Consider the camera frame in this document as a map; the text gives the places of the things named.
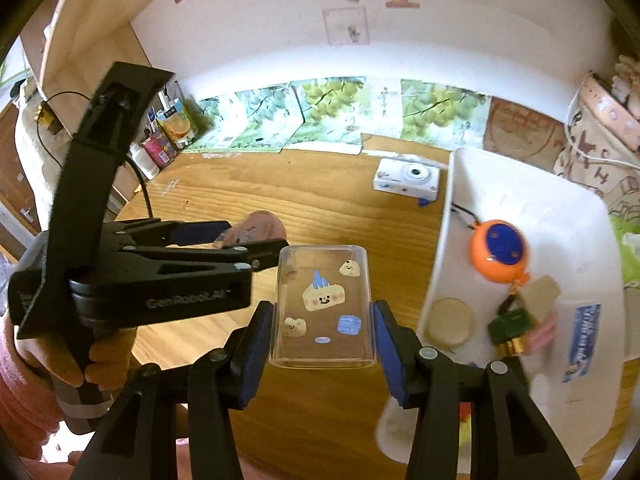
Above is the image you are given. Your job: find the yellow hanging tag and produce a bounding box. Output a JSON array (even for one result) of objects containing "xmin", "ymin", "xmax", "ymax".
[{"xmin": 35, "ymin": 102, "xmax": 63, "ymax": 136}]

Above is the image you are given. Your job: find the white spray bottle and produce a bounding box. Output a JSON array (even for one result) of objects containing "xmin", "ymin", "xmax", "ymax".
[{"xmin": 129, "ymin": 142, "xmax": 161, "ymax": 181}]

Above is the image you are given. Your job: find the white cable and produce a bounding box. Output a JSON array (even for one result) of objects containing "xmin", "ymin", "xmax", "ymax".
[{"xmin": 567, "ymin": 87, "xmax": 640, "ymax": 168}]

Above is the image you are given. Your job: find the white plastic bin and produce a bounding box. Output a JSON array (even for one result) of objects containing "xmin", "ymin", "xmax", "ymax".
[{"xmin": 375, "ymin": 147, "xmax": 628, "ymax": 466}]

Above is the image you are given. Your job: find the blue label floss box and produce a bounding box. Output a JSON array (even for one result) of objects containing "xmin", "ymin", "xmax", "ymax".
[{"xmin": 550, "ymin": 300, "xmax": 618, "ymax": 386}]

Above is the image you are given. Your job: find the wooden desk hutch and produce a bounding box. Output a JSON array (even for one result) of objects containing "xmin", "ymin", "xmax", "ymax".
[{"xmin": 20, "ymin": 0, "xmax": 640, "ymax": 241}]

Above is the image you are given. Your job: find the black hanging cable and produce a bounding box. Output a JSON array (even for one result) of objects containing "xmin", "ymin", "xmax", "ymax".
[{"xmin": 35, "ymin": 91, "xmax": 101, "ymax": 161}]

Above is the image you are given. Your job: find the grape print carton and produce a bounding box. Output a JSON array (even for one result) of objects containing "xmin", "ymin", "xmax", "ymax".
[
  {"xmin": 235, "ymin": 84, "xmax": 307, "ymax": 153},
  {"xmin": 367, "ymin": 79, "xmax": 490, "ymax": 143},
  {"xmin": 187, "ymin": 92, "xmax": 253, "ymax": 153},
  {"xmin": 291, "ymin": 76, "xmax": 372, "ymax": 143}
]

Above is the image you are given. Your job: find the pink correction tape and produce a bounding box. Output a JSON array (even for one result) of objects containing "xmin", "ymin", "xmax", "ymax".
[{"xmin": 212, "ymin": 211, "xmax": 288, "ymax": 251}]

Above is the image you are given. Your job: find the pink round box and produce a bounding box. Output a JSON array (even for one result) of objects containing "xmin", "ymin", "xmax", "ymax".
[{"xmin": 580, "ymin": 74, "xmax": 640, "ymax": 151}]

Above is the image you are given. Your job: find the green bottle with gold cap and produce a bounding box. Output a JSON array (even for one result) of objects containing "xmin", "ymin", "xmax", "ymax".
[{"xmin": 489, "ymin": 310, "xmax": 533, "ymax": 358}]

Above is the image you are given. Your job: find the red can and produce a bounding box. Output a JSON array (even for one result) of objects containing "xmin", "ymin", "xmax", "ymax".
[{"xmin": 141, "ymin": 135, "xmax": 177, "ymax": 168}]

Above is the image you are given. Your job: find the orange and blue round toy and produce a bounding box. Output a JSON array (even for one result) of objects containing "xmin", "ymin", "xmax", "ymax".
[{"xmin": 469, "ymin": 219, "xmax": 530, "ymax": 286}]

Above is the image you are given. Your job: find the gold round compact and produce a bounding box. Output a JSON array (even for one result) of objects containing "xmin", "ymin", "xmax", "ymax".
[{"xmin": 425, "ymin": 298, "xmax": 475, "ymax": 347}]

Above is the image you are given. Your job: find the printed canvas bag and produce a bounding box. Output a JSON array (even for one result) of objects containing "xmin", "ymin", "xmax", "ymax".
[{"xmin": 552, "ymin": 72, "xmax": 640, "ymax": 211}]

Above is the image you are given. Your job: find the orange snack packet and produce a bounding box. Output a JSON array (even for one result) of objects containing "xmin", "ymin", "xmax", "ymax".
[{"xmin": 156, "ymin": 105, "xmax": 196, "ymax": 151}]

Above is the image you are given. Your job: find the clear phone case with stickers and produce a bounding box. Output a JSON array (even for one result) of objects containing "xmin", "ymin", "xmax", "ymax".
[{"xmin": 269, "ymin": 245, "xmax": 377, "ymax": 368}]

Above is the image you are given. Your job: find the white lace cloth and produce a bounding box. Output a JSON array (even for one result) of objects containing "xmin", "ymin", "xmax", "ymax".
[{"xmin": 12, "ymin": 80, "xmax": 71, "ymax": 241}]

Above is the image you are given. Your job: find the person's left hand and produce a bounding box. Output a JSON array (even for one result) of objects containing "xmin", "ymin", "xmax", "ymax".
[{"xmin": 17, "ymin": 327, "xmax": 138, "ymax": 392}]

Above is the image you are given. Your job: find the square bear wall sticker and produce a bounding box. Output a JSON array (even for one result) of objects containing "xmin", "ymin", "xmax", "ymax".
[{"xmin": 322, "ymin": 7, "xmax": 371, "ymax": 46}]

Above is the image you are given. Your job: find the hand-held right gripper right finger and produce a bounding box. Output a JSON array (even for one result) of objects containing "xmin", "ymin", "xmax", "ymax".
[{"xmin": 370, "ymin": 299, "xmax": 581, "ymax": 480}]

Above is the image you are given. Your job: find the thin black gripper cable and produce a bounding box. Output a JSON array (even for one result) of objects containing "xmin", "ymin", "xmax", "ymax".
[{"xmin": 122, "ymin": 156, "xmax": 153, "ymax": 221}]

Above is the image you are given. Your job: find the brown cardboard sheet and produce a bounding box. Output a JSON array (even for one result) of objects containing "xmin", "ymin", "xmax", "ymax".
[{"xmin": 484, "ymin": 97, "xmax": 568, "ymax": 158}]

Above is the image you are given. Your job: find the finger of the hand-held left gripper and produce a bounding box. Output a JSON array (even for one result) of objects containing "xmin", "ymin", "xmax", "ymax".
[
  {"xmin": 117, "ymin": 238, "xmax": 291, "ymax": 279},
  {"xmin": 102, "ymin": 218, "xmax": 233, "ymax": 251}
]

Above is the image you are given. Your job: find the beige folding case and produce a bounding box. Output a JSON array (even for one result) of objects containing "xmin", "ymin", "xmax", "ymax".
[{"xmin": 517, "ymin": 275, "xmax": 562, "ymax": 318}]

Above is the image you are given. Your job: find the brown-haired rag doll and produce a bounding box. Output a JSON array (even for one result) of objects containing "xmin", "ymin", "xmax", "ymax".
[{"xmin": 612, "ymin": 55, "xmax": 640, "ymax": 106}]

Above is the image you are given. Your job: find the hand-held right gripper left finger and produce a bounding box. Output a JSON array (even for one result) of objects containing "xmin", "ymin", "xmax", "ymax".
[{"xmin": 70, "ymin": 300, "xmax": 276, "ymax": 480}]

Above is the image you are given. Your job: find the white compact camera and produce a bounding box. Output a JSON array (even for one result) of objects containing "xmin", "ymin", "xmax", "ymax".
[{"xmin": 372, "ymin": 157, "xmax": 441, "ymax": 196}]

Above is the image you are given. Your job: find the green tissue pack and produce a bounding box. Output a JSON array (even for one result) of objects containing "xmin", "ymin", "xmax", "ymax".
[{"xmin": 612, "ymin": 212, "xmax": 640, "ymax": 281}]

